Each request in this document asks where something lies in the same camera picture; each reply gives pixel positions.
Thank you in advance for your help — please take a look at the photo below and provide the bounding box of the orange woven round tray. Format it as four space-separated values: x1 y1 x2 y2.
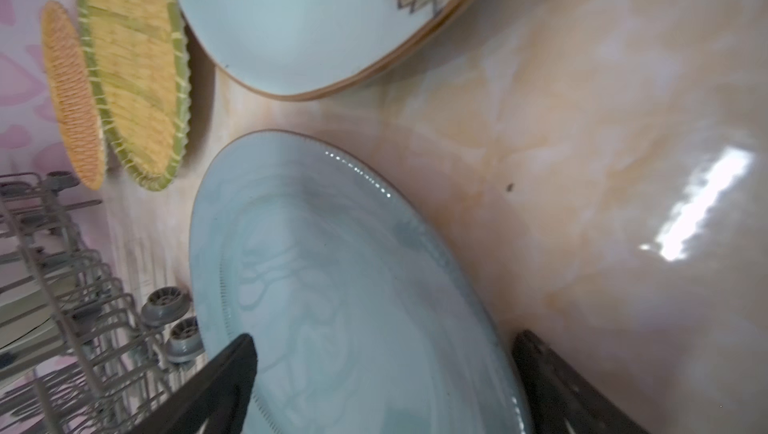
41 0 107 190

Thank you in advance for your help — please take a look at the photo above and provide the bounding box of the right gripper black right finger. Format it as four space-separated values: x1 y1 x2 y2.
512 330 647 434

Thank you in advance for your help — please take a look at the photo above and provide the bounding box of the grey wire dish rack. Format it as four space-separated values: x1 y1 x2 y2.
1 171 206 433

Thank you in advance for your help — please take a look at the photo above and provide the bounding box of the grey-blue plate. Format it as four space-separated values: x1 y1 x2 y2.
189 130 533 433

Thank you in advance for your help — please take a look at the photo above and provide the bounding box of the green bamboo woven tray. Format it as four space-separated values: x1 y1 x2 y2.
77 0 191 191

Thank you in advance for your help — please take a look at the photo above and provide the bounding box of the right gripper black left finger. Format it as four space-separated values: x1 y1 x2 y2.
131 333 258 434

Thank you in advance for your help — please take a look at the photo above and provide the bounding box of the pale green plate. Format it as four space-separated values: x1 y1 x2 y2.
178 0 472 102

